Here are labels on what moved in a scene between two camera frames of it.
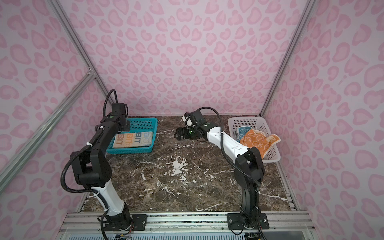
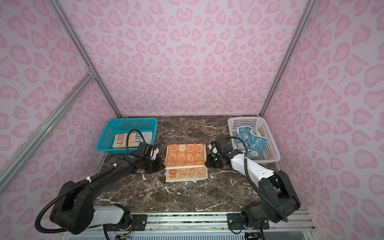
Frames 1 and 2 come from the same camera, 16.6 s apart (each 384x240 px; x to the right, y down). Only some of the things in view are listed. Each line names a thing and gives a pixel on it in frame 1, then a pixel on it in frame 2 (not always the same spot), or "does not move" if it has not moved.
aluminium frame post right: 305,15 does not move
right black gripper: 180,132 -> 209,161
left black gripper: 128,128 -> 160,165
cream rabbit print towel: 133,139 does not move
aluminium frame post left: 78,43 does not move
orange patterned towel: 254,138 -> 185,162
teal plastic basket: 137,125 does not move
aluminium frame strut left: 10,167 does not move
